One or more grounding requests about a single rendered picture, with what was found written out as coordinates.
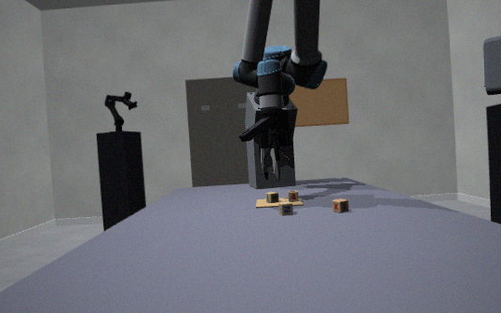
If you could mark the tan flat mat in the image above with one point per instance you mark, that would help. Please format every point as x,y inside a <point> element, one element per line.
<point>261,203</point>

